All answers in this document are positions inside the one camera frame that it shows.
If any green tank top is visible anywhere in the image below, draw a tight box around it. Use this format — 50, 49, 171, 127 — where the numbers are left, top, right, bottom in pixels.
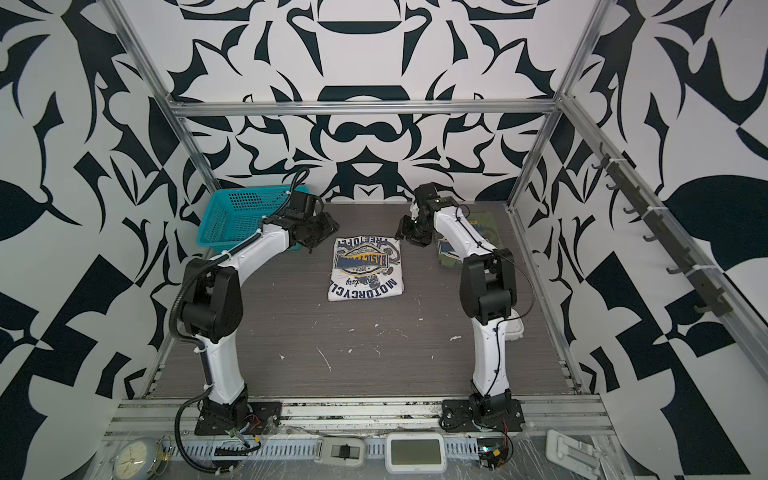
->
433, 207, 498, 268

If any white grey tank top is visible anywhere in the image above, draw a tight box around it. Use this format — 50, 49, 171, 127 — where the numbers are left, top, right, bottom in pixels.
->
328, 235, 404, 302

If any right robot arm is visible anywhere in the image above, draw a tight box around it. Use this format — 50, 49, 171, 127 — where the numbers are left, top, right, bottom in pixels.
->
396, 183, 522, 425

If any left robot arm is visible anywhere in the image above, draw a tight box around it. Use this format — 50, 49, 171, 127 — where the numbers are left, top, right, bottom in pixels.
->
169, 191, 339, 429

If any teal plastic basket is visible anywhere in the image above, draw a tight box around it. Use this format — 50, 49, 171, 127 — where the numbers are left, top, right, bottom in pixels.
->
197, 185, 290, 253

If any white digital display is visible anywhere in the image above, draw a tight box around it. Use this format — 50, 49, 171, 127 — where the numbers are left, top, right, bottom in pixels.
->
385, 432, 447, 474

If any small green circuit board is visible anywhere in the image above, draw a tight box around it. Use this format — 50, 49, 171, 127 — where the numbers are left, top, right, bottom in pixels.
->
477, 437, 512, 470

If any white plastic stand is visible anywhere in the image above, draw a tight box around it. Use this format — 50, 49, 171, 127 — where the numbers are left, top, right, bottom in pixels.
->
545, 430, 601, 480

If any analog clock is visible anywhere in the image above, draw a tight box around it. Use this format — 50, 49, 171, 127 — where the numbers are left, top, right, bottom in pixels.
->
112, 437, 161, 480

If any black corrugated cable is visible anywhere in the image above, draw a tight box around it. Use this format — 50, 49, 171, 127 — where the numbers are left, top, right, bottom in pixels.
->
167, 167, 312, 475

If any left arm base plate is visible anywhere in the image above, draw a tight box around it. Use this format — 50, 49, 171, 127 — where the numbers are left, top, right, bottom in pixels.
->
194, 400, 282, 436

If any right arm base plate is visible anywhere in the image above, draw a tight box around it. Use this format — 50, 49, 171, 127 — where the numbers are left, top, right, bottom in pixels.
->
438, 392, 526, 433

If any grey wall hook rack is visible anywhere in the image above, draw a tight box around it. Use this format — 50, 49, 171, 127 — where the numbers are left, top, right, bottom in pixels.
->
594, 145, 733, 317

